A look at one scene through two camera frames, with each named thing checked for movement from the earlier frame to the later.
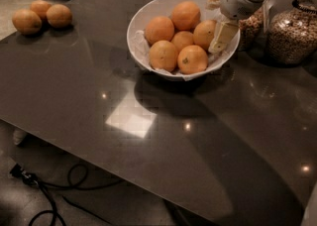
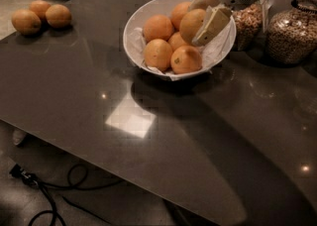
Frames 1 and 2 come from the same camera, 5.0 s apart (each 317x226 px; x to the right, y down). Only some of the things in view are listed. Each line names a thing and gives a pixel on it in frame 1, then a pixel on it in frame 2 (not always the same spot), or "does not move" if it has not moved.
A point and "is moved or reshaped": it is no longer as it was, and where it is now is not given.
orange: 204,33 is moved or reshaped
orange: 27,22 does not move
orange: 185,15 does not move
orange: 58,16 does not move
